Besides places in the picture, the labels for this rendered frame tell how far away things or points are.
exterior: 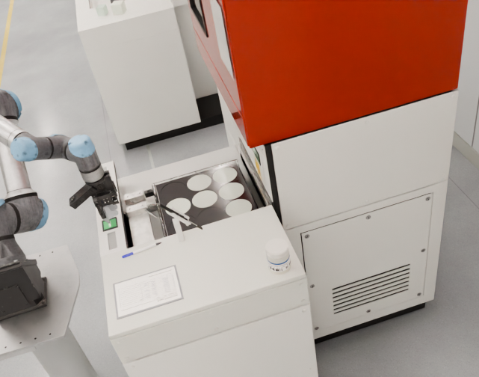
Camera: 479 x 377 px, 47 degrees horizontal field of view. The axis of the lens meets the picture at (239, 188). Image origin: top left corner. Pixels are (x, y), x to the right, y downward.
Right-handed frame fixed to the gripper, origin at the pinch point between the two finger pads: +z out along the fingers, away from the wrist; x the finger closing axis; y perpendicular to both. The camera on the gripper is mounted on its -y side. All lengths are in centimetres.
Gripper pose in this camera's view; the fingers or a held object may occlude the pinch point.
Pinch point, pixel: (106, 220)
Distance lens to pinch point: 204.1
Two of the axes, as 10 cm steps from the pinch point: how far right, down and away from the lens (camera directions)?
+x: -2.6, -5.9, 7.6
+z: 1.5, 7.5, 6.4
